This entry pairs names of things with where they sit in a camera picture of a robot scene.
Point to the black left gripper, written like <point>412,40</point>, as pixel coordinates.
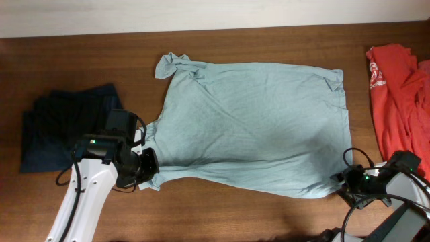
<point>152,167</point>

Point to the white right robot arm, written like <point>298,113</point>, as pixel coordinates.
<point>397,184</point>

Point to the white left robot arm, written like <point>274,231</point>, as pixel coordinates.
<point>113,158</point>

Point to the light blue t-shirt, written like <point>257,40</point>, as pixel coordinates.
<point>268,127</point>

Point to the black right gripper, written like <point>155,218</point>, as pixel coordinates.
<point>349,175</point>

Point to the folded dark navy garment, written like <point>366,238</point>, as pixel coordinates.
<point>56,121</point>

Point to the red t-shirt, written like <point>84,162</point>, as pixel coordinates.
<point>399,93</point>

